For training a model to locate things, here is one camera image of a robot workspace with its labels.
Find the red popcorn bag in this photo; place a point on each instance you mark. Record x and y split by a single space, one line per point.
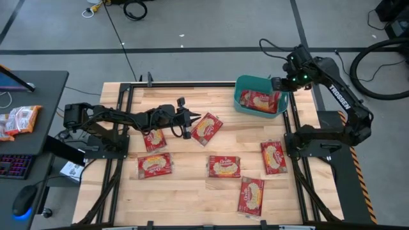
155 140
273 157
155 165
251 196
245 97
206 128
265 102
224 166

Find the black aluminium table frame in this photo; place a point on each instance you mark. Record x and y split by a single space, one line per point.
179 85

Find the teal plastic basket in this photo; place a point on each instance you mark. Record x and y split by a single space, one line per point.
252 83

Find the black desk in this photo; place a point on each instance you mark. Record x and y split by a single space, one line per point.
48 96

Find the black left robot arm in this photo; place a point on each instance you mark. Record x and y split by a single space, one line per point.
128 116

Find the black equipment case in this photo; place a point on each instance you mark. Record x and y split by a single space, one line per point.
399 19

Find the orange snack pack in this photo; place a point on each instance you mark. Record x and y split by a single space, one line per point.
22 119
4 131

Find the small white box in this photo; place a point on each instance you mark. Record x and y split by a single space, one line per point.
72 171

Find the black hazard-striped platform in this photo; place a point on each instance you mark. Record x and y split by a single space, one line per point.
348 179

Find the black computer mouse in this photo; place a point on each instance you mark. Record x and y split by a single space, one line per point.
24 199

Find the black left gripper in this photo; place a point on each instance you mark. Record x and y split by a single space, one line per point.
179 123

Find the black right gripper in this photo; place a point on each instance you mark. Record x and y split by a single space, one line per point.
297 81

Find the backlit black keyboard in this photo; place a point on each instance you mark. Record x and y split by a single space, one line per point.
16 166

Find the black frame clamp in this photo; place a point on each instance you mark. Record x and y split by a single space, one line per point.
149 225
263 225

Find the tilted computer monitor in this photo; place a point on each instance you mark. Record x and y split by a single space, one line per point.
9 81

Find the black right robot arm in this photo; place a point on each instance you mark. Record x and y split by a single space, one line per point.
338 96

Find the black round knob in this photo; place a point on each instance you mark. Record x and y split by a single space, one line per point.
47 213

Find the black under-desk box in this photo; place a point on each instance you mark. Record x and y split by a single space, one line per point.
64 151

